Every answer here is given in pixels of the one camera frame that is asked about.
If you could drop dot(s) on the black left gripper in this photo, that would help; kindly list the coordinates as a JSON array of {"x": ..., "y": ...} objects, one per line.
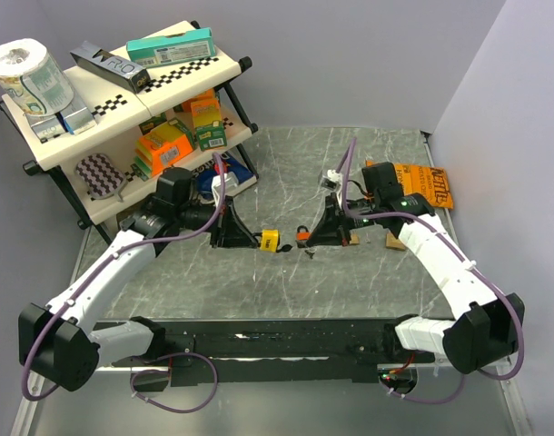
[{"x": 230, "y": 231}]

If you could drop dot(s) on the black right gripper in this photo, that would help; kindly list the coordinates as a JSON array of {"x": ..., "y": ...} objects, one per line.
[{"x": 332, "y": 230}]

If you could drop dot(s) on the orange padlock with keys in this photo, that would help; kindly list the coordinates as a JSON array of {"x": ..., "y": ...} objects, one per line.
[{"x": 302, "y": 236}]

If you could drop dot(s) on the yellow padlock with keys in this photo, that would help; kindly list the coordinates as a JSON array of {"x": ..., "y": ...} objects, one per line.
[{"x": 270, "y": 241}]

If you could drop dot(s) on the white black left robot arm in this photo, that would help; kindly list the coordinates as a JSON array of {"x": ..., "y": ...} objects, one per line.
[{"x": 60, "y": 342}]

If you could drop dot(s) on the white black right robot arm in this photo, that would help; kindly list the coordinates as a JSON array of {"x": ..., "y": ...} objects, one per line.
[{"x": 485, "y": 324}]

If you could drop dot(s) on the blue Doritos chip bag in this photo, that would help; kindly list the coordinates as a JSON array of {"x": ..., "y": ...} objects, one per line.
[{"x": 203, "y": 177}]

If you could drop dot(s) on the brown cardboard box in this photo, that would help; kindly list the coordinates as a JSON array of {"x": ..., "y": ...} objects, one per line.
[{"x": 126, "y": 223}]

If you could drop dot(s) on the orange green sponge pack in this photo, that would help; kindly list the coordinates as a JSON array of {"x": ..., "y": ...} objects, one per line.
[{"x": 163, "y": 147}]

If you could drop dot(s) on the orange Kettle chip bag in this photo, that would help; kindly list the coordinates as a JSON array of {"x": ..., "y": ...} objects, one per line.
[{"x": 429, "y": 184}]

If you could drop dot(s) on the upright orange green box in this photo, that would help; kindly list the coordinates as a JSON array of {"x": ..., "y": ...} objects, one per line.
[{"x": 208, "y": 124}]

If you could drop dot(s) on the cream three-tier shelf rack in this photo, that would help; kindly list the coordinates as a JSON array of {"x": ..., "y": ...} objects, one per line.
[{"x": 118, "y": 114}]

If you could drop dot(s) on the dark grey long box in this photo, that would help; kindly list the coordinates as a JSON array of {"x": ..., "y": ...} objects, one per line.
[{"x": 111, "y": 67}]

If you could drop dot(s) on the silver blue small box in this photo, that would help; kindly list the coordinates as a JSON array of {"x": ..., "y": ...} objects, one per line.
[{"x": 77, "y": 118}]

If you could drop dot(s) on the teal toothpaste box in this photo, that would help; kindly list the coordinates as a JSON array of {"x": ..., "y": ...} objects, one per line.
[{"x": 155, "y": 51}]

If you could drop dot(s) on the toilet paper roll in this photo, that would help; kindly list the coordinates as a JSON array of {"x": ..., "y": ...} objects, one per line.
[{"x": 31, "y": 77}]

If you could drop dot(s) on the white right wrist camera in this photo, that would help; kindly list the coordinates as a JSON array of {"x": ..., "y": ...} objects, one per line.
[{"x": 332, "y": 181}]

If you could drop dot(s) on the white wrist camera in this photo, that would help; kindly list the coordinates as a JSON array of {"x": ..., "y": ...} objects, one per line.
[
  {"x": 223, "y": 184},
  {"x": 332, "y": 181}
]

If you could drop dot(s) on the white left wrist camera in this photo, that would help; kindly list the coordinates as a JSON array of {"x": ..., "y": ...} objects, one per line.
[{"x": 223, "y": 184}]

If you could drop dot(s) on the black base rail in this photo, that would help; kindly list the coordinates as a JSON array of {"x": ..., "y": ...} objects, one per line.
[{"x": 280, "y": 350}]

